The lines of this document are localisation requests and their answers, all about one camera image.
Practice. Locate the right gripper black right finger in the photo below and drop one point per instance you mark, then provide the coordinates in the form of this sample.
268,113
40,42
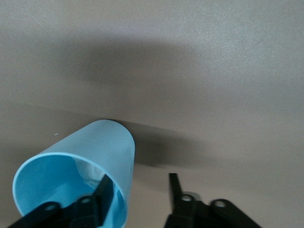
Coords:
177,204

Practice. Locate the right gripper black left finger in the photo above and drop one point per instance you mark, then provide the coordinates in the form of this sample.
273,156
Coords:
102,197

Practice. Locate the blue cup with white paper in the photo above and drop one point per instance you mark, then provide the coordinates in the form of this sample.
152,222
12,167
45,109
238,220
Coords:
107,142

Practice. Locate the white crumpled paper wad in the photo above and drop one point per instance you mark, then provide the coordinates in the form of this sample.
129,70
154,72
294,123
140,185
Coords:
91,172

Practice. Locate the brown table cover mat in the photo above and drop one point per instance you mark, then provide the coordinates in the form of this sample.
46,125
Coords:
190,71

